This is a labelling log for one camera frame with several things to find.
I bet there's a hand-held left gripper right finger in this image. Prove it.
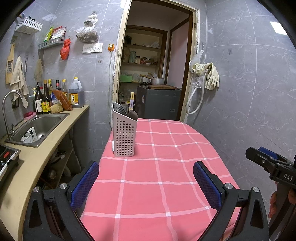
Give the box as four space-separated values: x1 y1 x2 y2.
193 161 270 241

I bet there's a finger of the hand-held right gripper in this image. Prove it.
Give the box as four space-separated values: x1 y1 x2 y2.
258 146 295 166
245 147 281 173

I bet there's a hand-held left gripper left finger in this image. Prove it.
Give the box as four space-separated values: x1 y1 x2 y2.
23 160 100 241

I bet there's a white perforated utensil holder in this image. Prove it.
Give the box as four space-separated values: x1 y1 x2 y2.
112 101 139 158

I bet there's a person's right hand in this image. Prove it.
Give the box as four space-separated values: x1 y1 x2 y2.
268 191 282 219

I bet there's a beige kitchen counter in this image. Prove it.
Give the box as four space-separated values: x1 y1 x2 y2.
0 105 89 241

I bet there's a pink checkered tablecloth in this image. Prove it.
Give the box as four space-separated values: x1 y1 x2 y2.
80 118 241 241

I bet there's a steel sink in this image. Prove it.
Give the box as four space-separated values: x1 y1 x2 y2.
5 113 70 148

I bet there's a white cup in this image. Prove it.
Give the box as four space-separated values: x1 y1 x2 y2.
20 127 38 143

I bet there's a beige pouch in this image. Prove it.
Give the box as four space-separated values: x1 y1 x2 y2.
50 103 63 114

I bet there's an induction cooker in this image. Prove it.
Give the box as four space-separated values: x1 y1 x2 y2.
0 144 21 183

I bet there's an orange snack bag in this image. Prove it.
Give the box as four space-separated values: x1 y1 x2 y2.
52 89 73 111

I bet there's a large oil jug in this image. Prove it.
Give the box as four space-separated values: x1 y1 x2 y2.
68 77 85 108

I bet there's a grey cabinet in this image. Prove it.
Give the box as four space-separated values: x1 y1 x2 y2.
135 86 182 121

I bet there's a dark pump-top bottle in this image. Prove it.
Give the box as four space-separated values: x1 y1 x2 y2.
33 82 44 114

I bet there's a clear plastic bag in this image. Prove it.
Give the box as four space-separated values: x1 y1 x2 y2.
188 47 206 90

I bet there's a chrome faucet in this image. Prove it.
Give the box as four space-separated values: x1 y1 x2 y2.
2 90 25 141

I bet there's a wooden cutting board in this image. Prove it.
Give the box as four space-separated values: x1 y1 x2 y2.
144 85 178 90

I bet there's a metal pot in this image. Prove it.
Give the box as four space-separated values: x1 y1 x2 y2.
140 74 164 86

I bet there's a beige towel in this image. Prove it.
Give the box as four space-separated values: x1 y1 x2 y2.
9 55 29 109

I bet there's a beige cloth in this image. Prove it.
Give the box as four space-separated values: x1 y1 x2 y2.
34 58 44 82

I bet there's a wooden shelf unit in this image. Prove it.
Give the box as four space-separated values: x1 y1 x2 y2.
119 25 168 105

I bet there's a red plastic bag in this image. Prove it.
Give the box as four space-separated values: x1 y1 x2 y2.
60 39 71 61

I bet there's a pile of food packets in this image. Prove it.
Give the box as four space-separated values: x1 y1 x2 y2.
140 57 159 66

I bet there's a wooden grater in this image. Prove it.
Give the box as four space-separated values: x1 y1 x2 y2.
5 43 16 85

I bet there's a clear bag of dried goods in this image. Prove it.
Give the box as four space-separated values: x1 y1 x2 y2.
75 25 99 42

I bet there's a red snack packet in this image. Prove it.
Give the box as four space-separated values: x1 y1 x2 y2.
51 27 66 40

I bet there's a green snack packet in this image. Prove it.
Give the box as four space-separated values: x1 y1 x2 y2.
44 27 55 42

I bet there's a small white bag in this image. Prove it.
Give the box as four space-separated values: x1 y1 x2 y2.
84 14 98 26

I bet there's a white hose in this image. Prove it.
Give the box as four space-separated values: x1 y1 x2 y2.
186 70 206 114

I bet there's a white cable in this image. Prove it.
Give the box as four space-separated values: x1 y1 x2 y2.
108 51 114 121

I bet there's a worn door frame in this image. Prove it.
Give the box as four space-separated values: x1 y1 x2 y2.
112 0 200 123

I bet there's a grey wall rack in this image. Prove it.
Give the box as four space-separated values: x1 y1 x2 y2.
38 37 65 50

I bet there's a white wall basket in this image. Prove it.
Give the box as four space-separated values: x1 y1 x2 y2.
14 17 43 33

